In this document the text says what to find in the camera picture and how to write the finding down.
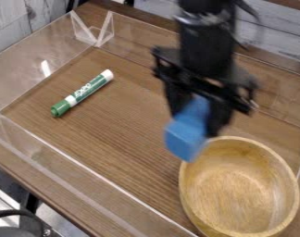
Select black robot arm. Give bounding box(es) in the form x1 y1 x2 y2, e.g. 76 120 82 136
152 0 259 137

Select clear acrylic tray walls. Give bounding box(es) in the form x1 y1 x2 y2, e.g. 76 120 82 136
0 9 300 237

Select blue foam block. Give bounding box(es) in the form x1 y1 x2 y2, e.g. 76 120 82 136
165 96 209 162

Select black cable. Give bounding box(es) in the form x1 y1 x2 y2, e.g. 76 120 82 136
0 208 45 237

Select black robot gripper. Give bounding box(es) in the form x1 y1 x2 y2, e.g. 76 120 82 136
152 12 259 138

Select brown wooden bowl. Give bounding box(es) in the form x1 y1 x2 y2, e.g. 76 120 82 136
179 136 300 237

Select black metal table frame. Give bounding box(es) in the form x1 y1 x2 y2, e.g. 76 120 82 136
0 169 64 237

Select green Expo marker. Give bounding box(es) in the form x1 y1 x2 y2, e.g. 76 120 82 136
50 69 114 118

